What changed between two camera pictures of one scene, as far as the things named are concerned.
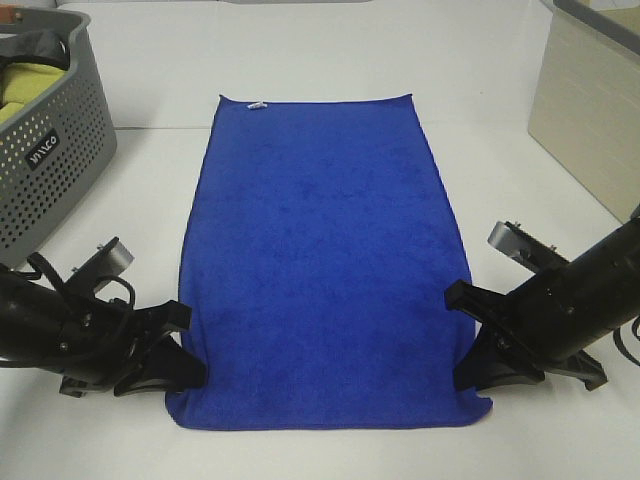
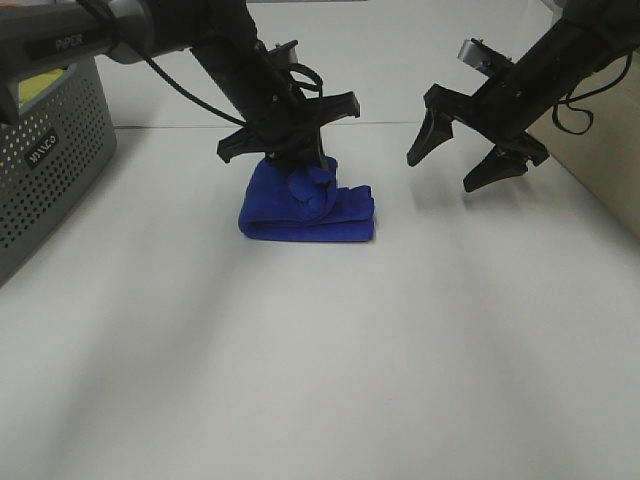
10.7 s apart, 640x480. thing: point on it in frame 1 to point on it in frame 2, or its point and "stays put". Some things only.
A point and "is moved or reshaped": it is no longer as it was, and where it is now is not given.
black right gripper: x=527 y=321 to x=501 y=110
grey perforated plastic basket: x=48 y=155 stays put
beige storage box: x=586 y=104 stays put
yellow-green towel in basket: x=25 y=82 stays put
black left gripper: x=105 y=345 to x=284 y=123
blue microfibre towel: x=319 y=240 is moved or reshaped
